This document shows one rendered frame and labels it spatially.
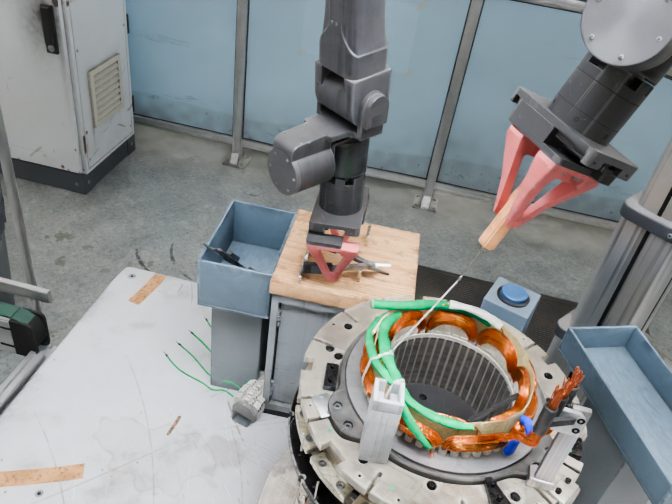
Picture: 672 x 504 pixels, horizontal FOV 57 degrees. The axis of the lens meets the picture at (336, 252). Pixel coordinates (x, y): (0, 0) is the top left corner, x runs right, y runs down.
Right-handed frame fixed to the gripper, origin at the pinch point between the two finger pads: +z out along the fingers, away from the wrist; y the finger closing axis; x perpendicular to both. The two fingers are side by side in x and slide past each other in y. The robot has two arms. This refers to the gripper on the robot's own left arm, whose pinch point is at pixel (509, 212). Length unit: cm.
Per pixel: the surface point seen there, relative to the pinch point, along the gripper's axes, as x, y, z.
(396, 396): -3.6, 5.4, 18.7
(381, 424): -4.8, 6.9, 20.8
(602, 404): 31.6, 5.8, 19.4
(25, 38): -13, -226, 93
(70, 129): 11, -216, 121
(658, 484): 28.6, 17.2, 18.8
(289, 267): 2.4, -26.5, 30.2
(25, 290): -22, -62, 72
